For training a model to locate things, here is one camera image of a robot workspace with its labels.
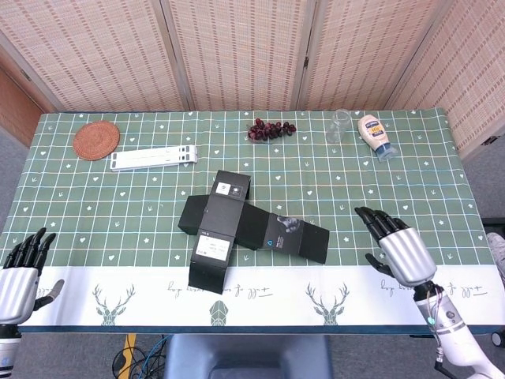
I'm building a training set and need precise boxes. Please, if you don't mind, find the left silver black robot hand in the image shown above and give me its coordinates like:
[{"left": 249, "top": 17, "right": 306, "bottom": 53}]
[{"left": 0, "top": 227, "right": 65, "bottom": 325}]

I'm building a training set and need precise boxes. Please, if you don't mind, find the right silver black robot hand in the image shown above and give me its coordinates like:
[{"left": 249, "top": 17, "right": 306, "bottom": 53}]
[{"left": 354, "top": 206, "right": 438, "bottom": 288}]

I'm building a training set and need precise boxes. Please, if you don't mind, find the black cardboard box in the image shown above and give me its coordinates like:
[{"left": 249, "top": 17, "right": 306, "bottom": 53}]
[{"left": 177, "top": 169, "right": 331, "bottom": 295}]

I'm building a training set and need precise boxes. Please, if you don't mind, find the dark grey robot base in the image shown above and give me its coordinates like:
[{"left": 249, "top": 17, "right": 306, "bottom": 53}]
[{"left": 163, "top": 334, "right": 335, "bottom": 379}]

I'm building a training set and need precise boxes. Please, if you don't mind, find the green checked deer tablecloth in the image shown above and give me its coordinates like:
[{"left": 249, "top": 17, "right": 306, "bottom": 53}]
[{"left": 0, "top": 108, "right": 505, "bottom": 336}]

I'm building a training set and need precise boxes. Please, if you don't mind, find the grey white shoe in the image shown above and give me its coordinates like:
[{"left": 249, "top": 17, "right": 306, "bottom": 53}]
[{"left": 485, "top": 231, "right": 505, "bottom": 280}]

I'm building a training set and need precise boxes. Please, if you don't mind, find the mayonnaise squeeze bottle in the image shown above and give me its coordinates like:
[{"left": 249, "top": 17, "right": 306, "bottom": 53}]
[{"left": 357, "top": 113, "right": 398, "bottom": 162}]

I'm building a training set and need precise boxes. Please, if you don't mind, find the clear glass jar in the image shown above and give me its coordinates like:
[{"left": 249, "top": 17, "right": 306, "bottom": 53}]
[{"left": 325, "top": 109, "right": 352, "bottom": 144}]

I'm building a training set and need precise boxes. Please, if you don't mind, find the round woven rattan coaster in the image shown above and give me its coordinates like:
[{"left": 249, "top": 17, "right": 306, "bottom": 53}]
[{"left": 72, "top": 121, "right": 121, "bottom": 161}]

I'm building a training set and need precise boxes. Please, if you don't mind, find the white folded stand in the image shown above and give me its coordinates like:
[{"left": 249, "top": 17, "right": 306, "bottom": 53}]
[{"left": 110, "top": 144, "right": 199, "bottom": 172}]

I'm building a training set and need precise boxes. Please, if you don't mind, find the dark red grape bunch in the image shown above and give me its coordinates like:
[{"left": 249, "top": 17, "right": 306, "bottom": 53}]
[{"left": 247, "top": 117, "right": 297, "bottom": 144}]

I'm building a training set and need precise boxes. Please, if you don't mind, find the woven bamboo folding screen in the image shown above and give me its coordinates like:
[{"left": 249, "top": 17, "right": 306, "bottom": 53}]
[{"left": 0, "top": 0, "right": 505, "bottom": 163}]

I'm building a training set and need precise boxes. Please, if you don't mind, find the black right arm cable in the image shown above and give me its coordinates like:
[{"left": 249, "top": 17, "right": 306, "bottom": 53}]
[{"left": 432, "top": 347, "right": 453, "bottom": 378}]

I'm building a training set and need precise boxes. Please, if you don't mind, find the black floor cable bundle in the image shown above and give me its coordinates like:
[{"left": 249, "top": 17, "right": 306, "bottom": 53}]
[{"left": 112, "top": 335, "right": 174, "bottom": 379}]

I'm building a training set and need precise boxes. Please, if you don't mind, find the blue floor cable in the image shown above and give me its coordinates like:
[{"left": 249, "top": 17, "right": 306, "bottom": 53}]
[{"left": 140, "top": 335, "right": 170, "bottom": 379}]

